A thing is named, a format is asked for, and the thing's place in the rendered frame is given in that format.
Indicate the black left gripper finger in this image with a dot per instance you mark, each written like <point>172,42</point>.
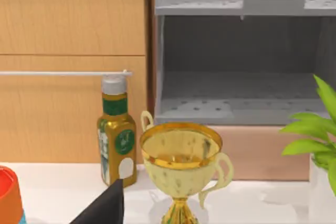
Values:
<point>109,205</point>

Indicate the amber bottle with grey cap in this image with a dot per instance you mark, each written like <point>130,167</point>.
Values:
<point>118,140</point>

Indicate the gold trophy cup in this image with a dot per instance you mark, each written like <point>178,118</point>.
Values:
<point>181,163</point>

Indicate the wooden drawer front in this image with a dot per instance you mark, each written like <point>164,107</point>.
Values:
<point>73,119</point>

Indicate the orange cup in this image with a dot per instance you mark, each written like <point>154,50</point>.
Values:
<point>9,195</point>

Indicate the wooden cupboard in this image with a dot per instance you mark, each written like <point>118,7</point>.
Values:
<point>155,51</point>

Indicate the grey pierced drawer inside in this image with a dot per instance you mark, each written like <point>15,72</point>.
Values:
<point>241,77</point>

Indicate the wooden door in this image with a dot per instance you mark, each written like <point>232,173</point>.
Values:
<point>71,11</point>

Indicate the green plant in white pot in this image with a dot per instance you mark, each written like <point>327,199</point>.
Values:
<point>319,140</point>

